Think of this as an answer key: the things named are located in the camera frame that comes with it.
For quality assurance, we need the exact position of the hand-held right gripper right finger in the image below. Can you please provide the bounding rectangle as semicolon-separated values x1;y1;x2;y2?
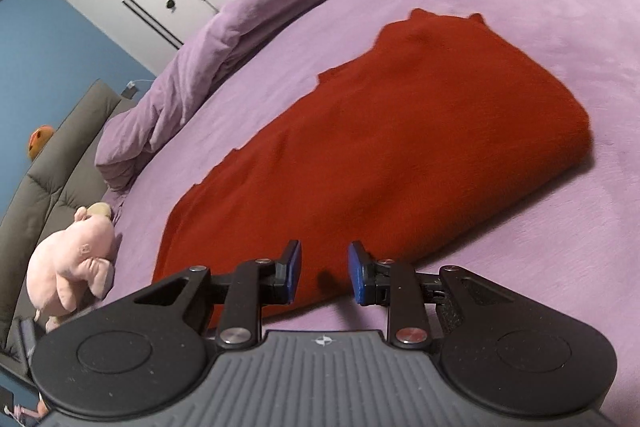
348;240;522;351

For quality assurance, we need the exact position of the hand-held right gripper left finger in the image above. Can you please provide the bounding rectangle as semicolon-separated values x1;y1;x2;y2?
117;239;304;351

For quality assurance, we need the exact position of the red knit cardigan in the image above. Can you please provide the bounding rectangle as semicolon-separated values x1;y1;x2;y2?
152;8;596;321

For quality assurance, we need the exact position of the pink plush toy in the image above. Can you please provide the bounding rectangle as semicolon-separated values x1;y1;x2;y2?
26;202;124;334

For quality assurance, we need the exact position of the purple duvet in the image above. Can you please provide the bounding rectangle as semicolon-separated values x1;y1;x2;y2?
95;0;454;194

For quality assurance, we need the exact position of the grey padded headboard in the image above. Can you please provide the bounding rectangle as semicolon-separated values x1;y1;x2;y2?
0;79;137;358

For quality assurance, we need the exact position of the orange pumpkin toy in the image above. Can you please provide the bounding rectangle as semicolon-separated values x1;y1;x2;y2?
27;125;55;160

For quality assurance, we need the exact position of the white charger with cable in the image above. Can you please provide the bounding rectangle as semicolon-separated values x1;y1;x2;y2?
121;79;154;100

